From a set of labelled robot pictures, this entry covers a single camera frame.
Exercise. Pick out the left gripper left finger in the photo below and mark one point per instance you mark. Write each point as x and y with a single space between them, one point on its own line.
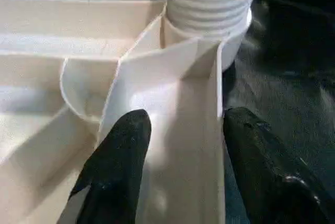
112 177

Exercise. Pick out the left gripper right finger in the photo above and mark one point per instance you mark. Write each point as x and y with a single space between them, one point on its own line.
272 177

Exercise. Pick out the black plastic mat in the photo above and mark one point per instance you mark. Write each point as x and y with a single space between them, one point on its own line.
282 88

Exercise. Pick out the white plastic table top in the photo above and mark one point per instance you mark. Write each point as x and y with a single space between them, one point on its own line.
63 51

